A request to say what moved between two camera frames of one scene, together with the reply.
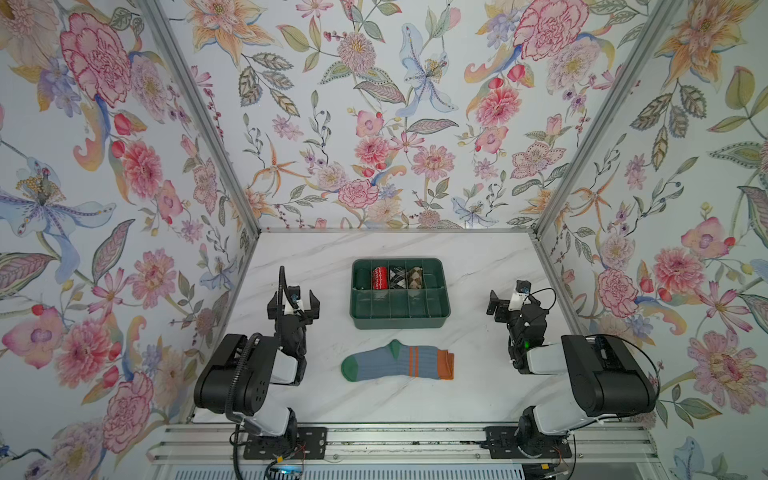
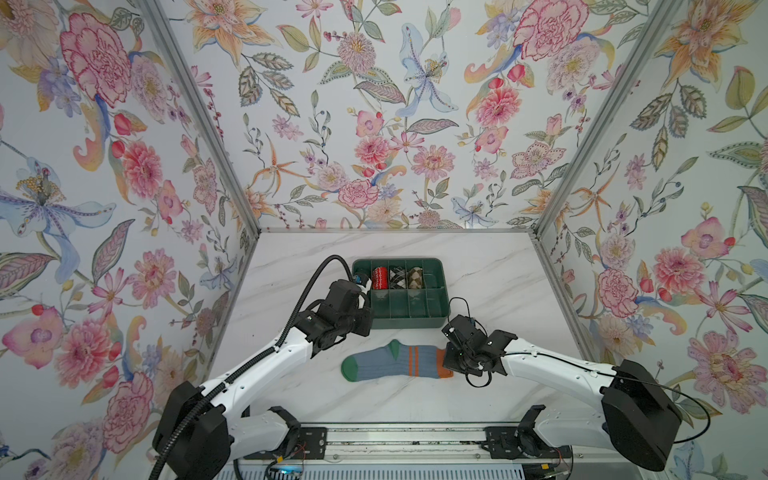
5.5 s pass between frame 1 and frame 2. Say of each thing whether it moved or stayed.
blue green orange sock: stayed
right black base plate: stayed
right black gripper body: moved
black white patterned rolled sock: stayed
